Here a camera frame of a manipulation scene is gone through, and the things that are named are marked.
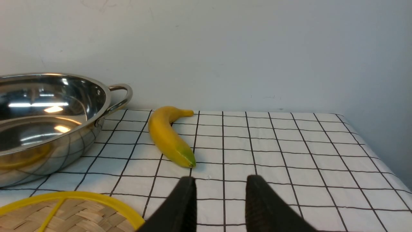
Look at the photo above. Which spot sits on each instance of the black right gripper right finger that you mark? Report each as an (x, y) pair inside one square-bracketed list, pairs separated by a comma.
[(265, 211)]

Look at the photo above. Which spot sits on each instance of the stainless steel pot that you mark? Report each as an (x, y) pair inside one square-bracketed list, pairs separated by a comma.
[(49, 120)]

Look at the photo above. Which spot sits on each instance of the woven bamboo steamer lid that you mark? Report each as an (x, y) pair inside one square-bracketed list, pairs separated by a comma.
[(69, 211)]

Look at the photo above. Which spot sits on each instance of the white checkered tablecloth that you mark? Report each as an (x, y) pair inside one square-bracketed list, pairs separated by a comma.
[(316, 163)]

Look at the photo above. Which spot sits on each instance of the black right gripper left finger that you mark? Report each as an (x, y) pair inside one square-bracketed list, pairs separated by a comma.
[(178, 213)]

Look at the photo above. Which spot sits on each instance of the yellow banana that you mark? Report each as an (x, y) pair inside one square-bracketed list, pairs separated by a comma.
[(167, 140)]

